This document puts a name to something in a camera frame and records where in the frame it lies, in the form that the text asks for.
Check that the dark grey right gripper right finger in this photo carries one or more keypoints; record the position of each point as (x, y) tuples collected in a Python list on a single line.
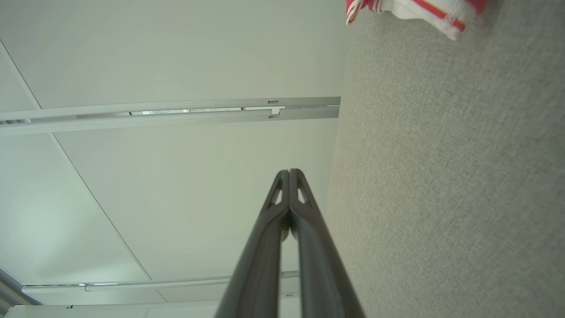
[(322, 265)]

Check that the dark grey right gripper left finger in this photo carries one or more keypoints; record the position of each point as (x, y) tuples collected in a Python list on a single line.
[(260, 256)]

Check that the red jersey with white sleeves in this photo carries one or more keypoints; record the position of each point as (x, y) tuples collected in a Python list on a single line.
[(437, 13)]

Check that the grey fabric sofa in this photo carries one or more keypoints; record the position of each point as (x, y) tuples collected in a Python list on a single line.
[(441, 176)]

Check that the grey overhead track rail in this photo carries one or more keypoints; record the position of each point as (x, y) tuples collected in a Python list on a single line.
[(176, 282)]

